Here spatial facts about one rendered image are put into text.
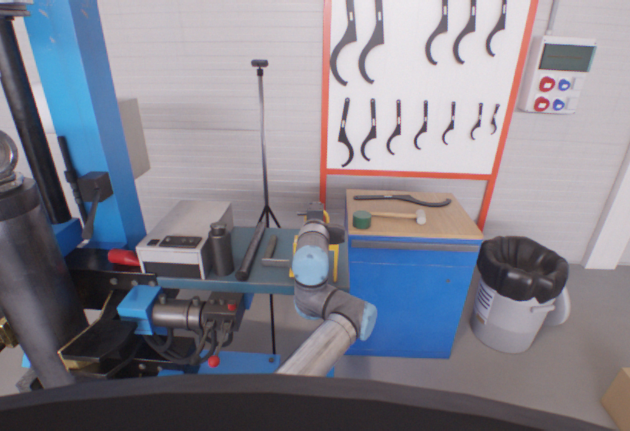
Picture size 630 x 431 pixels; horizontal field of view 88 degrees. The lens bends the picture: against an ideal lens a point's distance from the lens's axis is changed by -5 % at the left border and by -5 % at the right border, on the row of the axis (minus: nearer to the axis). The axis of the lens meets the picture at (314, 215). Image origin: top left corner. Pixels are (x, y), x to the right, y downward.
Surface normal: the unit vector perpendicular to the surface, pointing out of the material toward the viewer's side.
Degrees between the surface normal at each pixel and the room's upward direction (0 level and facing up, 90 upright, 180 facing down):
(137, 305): 0
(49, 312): 90
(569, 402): 0
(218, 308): 0
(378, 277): 90
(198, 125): 90
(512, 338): 93
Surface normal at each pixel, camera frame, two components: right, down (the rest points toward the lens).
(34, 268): 0.82, 0.27
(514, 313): -0.47, 0.44
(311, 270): -0.06, 0.37
